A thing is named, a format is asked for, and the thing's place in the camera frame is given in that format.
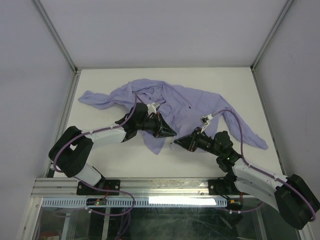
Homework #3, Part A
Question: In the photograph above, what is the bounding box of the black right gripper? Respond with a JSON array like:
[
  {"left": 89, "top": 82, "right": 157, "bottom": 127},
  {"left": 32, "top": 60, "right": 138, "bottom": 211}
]
[{"left": 173, "top": 127, "right": 222, "bottom": 158}]

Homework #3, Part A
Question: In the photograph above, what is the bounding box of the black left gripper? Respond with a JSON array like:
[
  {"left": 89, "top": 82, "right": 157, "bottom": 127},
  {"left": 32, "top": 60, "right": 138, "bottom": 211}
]
[{"left": 136, "top": 112, "right": 177, "bottom": 139}]

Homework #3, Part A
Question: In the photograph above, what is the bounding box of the lilac zip-up jacket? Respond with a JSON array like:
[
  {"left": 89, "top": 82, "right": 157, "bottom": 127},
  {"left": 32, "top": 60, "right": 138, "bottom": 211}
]
[{"left": 78, "top": 79, "right": 268, "bottom": 150}]

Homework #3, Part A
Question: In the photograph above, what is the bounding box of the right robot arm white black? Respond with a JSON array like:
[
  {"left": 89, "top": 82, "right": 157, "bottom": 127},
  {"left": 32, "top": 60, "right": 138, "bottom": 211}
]
[{"left": 174, "top": 127, "right": 320, "bottom": 230}]

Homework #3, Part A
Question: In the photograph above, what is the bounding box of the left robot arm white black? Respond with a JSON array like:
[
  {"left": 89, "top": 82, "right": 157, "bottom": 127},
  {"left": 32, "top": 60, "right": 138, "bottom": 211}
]
[{"left": 48, "top": 102, "right": 177, "bottom": 195}]

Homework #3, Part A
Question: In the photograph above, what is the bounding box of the black orange power connector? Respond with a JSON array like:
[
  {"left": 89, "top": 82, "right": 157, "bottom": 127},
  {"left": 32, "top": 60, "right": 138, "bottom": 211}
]
[{"left": 225, "top": 199, "right": 243, "bottom": 211}]

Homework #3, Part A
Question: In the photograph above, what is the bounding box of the small black circuit board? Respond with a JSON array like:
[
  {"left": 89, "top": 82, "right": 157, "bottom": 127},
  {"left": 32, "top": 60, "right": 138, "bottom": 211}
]
[{"left": 86, "top": 198, "right": 108, "bottom": 207}]

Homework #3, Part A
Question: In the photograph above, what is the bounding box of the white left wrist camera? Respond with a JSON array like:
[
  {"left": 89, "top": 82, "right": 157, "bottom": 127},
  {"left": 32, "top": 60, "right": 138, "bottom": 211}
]
[{"left": 146, "top": 102, "right": 160, "bottom": 115}]

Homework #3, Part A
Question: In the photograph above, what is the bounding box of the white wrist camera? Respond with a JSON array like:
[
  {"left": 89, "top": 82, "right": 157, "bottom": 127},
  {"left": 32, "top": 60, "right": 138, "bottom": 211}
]
[
  {"left": 200, "top": 114, "right": 213, "bottom": 133},
  {"left": 146, "top": 102, "right": 160, "bottom": 115}
]

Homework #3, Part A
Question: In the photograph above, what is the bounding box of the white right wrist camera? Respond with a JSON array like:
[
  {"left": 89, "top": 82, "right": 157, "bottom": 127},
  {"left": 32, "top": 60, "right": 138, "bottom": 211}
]
[{"left": 200, "top": 114, "right": 213, "bottom": 133}]

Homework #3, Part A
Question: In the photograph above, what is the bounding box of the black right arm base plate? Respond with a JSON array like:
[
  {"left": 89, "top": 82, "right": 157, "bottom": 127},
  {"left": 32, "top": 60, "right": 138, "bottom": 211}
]
[{"left": 207, "top": 177, "right": 241, "bottom": 196}]

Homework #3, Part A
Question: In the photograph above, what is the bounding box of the right aluminium side rail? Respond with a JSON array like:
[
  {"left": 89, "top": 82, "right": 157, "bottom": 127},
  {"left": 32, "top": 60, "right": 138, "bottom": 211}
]
[{"left": 250, "top": 69, "right": 287, "bottom": 174}]

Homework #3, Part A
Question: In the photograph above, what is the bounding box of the aluminium side rail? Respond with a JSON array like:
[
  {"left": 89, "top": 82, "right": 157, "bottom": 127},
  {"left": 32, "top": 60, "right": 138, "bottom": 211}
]
[
  {"left": 44, "top": 69, "right": 81, "bottom": 178},
  {"left": 250, "top": 69, "right": 287, "bottom": 174}
]

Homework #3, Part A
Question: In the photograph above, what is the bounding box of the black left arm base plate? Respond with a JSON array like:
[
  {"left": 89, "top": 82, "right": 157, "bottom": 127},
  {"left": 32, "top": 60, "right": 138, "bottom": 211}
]
[{"left": 76, "top": 179, "right": 121, "bottom": 196}]

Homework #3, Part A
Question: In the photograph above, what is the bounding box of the left aluminium side rail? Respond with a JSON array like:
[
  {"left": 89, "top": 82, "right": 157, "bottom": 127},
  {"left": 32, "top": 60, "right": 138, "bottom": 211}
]
[{"left": 44, "top": 69, "right": 81, "bottom": 178}]

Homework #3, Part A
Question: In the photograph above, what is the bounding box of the aluminium front frame rail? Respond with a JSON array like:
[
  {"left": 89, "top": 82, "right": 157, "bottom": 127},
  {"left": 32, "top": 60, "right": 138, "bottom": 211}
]
[{"left": 31, "top": 177, "right": 220, "bottom": 198}]

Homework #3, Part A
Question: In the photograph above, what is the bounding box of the grey slotted cable duct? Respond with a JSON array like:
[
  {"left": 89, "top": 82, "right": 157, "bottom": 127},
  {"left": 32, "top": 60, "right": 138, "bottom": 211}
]
[{"left": 42, "top": 196, "right": 227, "bottom": 208}]

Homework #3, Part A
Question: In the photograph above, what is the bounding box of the right aluminium corner post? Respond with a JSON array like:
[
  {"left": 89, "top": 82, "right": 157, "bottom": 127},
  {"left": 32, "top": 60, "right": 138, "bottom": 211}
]
[{"left": 250, "top": 0, "right": 296, "bottom": 72}]

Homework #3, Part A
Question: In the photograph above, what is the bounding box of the aluminium corner post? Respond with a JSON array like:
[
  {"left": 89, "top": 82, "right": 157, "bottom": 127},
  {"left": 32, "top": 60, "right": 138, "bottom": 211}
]
[
  {"left": 31, "top": 0, "right": 78, "bottom": 73},
  {"left": 250, "top": 0, "right": 296, "bottom": 72}
]

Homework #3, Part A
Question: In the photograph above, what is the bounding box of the left aluminium corner post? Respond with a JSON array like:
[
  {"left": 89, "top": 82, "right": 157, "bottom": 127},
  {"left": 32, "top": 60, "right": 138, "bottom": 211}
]
[{"left": 31, "top": 0, "right": 78, "bottom": 73}]

